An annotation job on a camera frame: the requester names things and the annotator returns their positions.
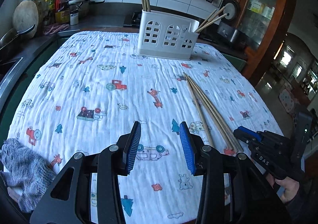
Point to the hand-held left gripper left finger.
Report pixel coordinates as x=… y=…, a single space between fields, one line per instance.
x=133 y=147

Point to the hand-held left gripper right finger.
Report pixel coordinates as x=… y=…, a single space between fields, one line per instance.
x=187 y=149

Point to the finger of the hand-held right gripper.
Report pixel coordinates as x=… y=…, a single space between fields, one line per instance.
x=242 y=136
x=248 y=131

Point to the pile of wooden chopsticks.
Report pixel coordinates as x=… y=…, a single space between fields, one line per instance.
x=215 y=114

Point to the white plastic utensil holder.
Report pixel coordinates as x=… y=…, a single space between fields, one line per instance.
x=161 y=40

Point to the person's right forearm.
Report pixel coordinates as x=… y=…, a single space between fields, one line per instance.
x=303 y=210

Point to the person's right hand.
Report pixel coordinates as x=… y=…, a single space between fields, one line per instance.
x=288 y=190

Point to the printed white table cloth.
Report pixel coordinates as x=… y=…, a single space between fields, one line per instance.
x=111 y=104

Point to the green base cabinet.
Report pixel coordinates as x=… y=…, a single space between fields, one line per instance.
x=233 y=62

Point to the black rice cooker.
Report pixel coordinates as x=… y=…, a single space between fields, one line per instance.
x=229 y=32

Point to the grey knitted cloth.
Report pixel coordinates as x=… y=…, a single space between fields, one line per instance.
x=24 y=174

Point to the wooden glass-door cabinet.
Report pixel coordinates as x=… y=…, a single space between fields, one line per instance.
x=265 y=15

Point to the black gas stove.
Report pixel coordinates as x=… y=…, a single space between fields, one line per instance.
x=133 y=18

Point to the pink cloth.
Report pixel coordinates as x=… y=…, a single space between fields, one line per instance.
x=56 y=28

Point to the small white jar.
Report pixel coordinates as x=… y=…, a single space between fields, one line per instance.
x=74 y=18

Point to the steel pot with lid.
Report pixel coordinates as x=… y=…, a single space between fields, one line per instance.
x=83 y=5

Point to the large cooking oil bottle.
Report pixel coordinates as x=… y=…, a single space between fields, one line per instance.
x=62 y=10

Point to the black frying pan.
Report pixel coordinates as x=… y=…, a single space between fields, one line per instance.
x=12 y=42

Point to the dark sauce bottle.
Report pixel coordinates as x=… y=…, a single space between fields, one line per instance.
x=46 y=12

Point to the green-capped sauce bottle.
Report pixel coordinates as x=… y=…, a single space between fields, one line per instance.
x=51 y=6

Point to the round wooden cutting board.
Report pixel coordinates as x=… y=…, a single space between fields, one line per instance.
x=26 y=18

